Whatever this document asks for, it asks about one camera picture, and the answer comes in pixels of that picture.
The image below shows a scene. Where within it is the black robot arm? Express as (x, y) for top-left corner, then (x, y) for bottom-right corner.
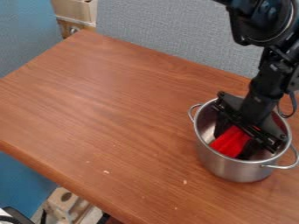
(210, 0), (299, 160)

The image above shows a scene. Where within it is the wooden frame under table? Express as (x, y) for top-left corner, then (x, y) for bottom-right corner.
(31, 187), (103, 224)

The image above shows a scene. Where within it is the wooden frame post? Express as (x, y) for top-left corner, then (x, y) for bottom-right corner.
(51, 0), (99, 38)

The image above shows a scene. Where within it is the stainless steel pot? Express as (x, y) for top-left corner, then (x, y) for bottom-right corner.
(188, 99), (299, 183)

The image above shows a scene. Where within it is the red plastic block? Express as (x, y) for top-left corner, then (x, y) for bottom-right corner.
(210, 126), (251, 158)

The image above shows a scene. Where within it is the black white object corner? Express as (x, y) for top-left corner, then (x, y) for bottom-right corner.
(0, 206), (34, 224)

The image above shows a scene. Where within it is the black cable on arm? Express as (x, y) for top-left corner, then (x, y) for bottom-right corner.
(276, 90), (299, 119)

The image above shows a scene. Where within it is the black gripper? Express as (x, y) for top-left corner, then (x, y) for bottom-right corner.
(212, 92), (287, 160)

